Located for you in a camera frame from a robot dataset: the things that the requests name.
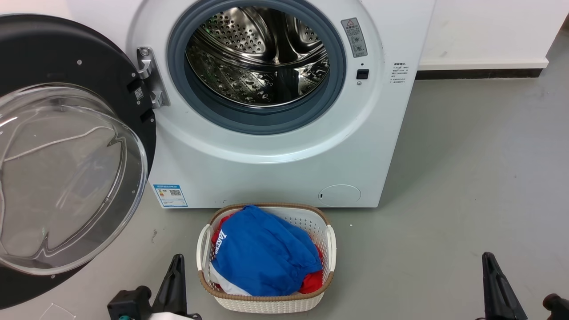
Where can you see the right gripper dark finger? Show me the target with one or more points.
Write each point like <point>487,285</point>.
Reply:
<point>511,306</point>
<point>491,289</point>

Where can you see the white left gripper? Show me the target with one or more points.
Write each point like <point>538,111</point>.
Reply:
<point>171,316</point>

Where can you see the black round glass washer door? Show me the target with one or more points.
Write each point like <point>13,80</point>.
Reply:
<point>66,53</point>

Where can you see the white front-load washing machine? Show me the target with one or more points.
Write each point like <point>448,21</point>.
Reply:
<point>275,173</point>

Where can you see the silver door hinge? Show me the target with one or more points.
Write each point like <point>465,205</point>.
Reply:
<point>151,75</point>

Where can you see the white laundry basket brown rim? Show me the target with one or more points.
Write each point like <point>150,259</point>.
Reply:
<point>266,304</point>

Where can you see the blue energy label sticker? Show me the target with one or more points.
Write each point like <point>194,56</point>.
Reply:
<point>170,195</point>

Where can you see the blue garment white lettering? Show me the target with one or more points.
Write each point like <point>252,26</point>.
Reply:
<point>266,253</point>

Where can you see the red garment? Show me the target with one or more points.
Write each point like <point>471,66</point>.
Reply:
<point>313,282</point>

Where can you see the round white filter cover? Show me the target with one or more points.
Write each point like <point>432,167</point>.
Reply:
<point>339,195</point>

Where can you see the black skirting board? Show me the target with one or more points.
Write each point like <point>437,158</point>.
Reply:
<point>480,74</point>

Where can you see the small printed text label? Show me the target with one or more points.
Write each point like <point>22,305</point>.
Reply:
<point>399,73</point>

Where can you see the stainless steel washer drum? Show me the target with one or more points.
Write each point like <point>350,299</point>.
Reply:
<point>249,58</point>

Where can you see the grey warning sticker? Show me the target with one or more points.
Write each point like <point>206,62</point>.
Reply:
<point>354,38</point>

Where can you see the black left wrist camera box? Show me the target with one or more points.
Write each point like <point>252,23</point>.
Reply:
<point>129,302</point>

